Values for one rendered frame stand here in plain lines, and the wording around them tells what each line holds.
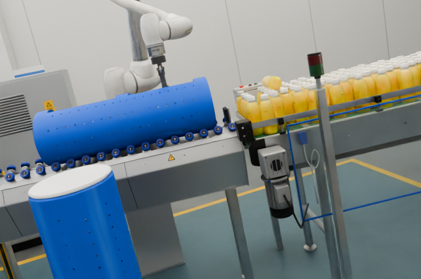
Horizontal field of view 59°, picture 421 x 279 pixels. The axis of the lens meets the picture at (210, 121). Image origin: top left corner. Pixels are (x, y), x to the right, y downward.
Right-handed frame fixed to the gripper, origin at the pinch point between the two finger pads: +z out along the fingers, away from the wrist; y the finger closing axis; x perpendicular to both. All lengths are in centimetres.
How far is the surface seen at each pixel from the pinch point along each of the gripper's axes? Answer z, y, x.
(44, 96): -8, -128, -103
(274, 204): 58, 34, 38
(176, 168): 35.8, 14.6, -3.5
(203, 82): -2.7, 8.6, 19.4
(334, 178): 51, 39, 67
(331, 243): 92, 23, 66
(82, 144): 13.1, 14.4, -44.7
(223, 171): 44.3, 11.7, 19.8
